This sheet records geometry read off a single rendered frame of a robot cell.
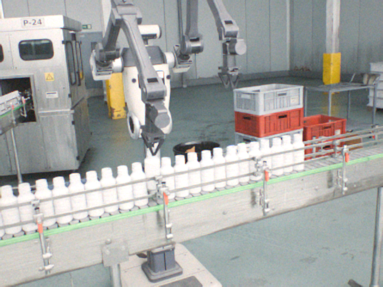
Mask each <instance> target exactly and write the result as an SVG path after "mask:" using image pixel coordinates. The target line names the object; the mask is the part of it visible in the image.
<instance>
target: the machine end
mask: <svg viewBox="0 0 383 287"><path fill-rule="evenodd" d="M81 31H82V25H81V22H79V21H76V20H74V19H71V18H69V17H66V16H63V15H59V16H36V17H24V18H10V19H0V97H1V96H3V95H6V94H9V93H12V92H14V91H18V92H19V93H20V92H24V91H25V90H29V89H30V88H31V89H32V92H31V93H32V94H33V99H34V107H35V113H33V114H32V115H30V117H28V118H27V119H25V120H23V121H22V122H21V123H19V124H18V126H17V127H14V133H15V137H16V144H17V151H18V155H19V162H20V169H21V174H27V173H41V172H55V171H63V170H72V174H73V173H75V170H76V169H78V168H79V166H80V164H81V163H84V162H85V160H83V158H84V155H85V153H86V151H90V148H88V147H89V145H90V143H91V140H92V138H91V135H92V132H91V131H90V122H89V112H88V107H89V104H88V103H87V99H88V98H89V94H86V83H85V80H84V71H83V61H82V55H81V54H82V49H81V44H82V41H81V40H80V33H79V32H81ZM8 175H17V169H16V162H15V158H14V151H13V145H12V140H11V133H10V130H9V131H8V132H5V133H4V134H3V135H1V136H0V176H8Z"/></svg>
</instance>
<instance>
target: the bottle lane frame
mask: <svg viewBox="0 0 383 287"><path fill-rule="evenodd" d="M342 165H343V163H339V164H334V165H329V166H326V167H324V166H323V167H320V168H316V169H314V170H310V171H304V172H300V173H296V174H291V175H288V176H282V177H277V178H274V179H271V178H270V180H268V182H267V198H269V200H270V202H269V209H270V212H269V213H267V216H264V215H263V207H262V205H260V198H262V196H260V189H261V188H263V182H256V183H254V184H249V185H244V186H242V185H241V186H240V187H233V188H230V189H228V190H227V189H226V190H224V191H217V192H216V193H209V194H205V195H202V194H201V196H197V197H194V196H193V197H192V198H188V199H185V198H184V199H183V200H180V201H176V200H175V202H172V203H169V204H167V206H168V211H169V222H171V223H172V224H173V227H172V234H173V235H174V236H173V239H171V242H170V243H167V242H166V238H165V227H164V223H165V220H164V213H163V212H164V211H163V204H161V205H159V204H158V205H157V206H153V207H148V208H145V209H140V208H139V209H138V210H134V211H129V212H125V213H120V214H116V215H109V216H107V217H103V218H101V217H99V219H96V220H91V219H90V221H87V222H79V223H78V224H74V225H71V224H68V226H65V227H57V228H55V229H52V230H49V229H47V230H46V231H43V233H44V236H45V239H50V243H51V246H50V247H49V250H51V251H52V255H53V257H52V258H51V264H52V265H53V268H52V270H50V274H46V273H45V267H44V260H43V255H42V249H41V244H40V240H39V234H38V232H37V231H36V232H35V233H33V234H28V235H26V234H25V235H24V236H20V237H12V238H11V239H7V240H2V239H1V241H0V287H14V286H18V285H22V284H25V283H29V282H34V281H36V280H41V279H45V278H48V277H52V276H56V275H59V274H63V273H67V272H70V271H74V270H75V271H77V270H81V269H84V268H87V267H91V266H95V265H99V264H103V257H102V249H103V247H104V245H106V244H109V243H113V242H117V241H121V240H123V241H125V242H126V243H127V246H128V252H129V256H131V255H135V254H139V253H142V252H146V251H150V250H154V249H158V248H162V247H165V246H169V245H173V244H176V243H181V242H185V241H188V240H193V239H197V237H201V236H205V235H209V234H212V233H217V232H220V231H224V230H229V229H231V228H236V227H238V226H241V225H245V224H249V223H252V222H257V221H261V220H263V219H268V218H272V217H273V216H277V215H282V214H284V213H288V212H293V211H295V210H300V209H304V208H306V207H309V206H313V205H316V204H320V203H325V202H327V201H332V200H336V199H338V198H340V197H345V196H349V195H351V194H356V193H360V192H363V191H367V190H371V189H374V188H376V187H380V186H383V153H381V154H377V155H371V156H368V157H363V158H360V159H357V160H352V161H349V162H348V163H346V178H347V179H348V182H347V186H346V187H347V189H348V190H347V191H346V192H344V194H341V191H340V187H339V186H338V185H337V179H338V178H339V177H338V176H337V175H338V170H339V169H340V170H341V175H340V177H342Z"/></svg>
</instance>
